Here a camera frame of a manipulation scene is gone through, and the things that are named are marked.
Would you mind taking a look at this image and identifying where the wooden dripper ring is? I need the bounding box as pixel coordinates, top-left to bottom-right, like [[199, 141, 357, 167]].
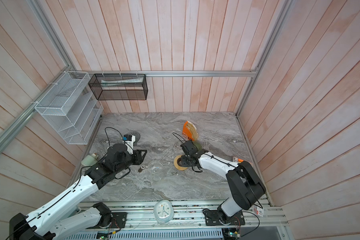
[[173, 155, 188, 171]]

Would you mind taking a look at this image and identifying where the clear glass carafe wooden handle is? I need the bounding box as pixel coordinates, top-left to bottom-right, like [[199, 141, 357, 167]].
[[138, 161, 164, 183]]

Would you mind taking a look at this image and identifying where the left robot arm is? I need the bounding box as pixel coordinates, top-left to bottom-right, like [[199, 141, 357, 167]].
[[8, 143, 148, 240]]

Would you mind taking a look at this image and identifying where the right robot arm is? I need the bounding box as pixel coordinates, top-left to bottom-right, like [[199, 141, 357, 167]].
[[174, 140, 266, 226]]

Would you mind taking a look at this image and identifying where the green glass dripper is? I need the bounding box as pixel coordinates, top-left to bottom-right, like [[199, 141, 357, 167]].
[[193, 141, 203, 151]]

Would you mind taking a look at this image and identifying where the orange coffee filter box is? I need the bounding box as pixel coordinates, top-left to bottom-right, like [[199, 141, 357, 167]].
[[183, 121, 199, 141]]

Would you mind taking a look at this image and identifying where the coloured marker pack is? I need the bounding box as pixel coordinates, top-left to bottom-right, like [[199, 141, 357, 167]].
[[233, 157, 244, 163]]

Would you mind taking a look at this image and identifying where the white analog clock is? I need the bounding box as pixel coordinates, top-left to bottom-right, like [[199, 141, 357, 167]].
[[154, 200, 175, 224]]

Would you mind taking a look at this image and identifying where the black mesh basket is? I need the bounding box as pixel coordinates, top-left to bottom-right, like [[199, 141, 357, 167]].
[[89, 73, 149, 101]]

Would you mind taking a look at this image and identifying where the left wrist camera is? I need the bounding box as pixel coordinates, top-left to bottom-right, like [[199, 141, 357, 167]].
[[123, 134, 136, 155]]

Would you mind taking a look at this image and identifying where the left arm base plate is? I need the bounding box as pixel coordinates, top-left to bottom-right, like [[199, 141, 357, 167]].
[[91, 212, 128, 229]]

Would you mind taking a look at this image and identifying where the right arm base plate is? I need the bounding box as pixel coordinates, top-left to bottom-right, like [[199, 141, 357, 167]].
[[202, 209, 245, 226]]

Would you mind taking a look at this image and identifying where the white wire mesh shelf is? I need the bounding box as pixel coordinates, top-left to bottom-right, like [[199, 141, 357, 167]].
[[35, 72, 103, 145]]

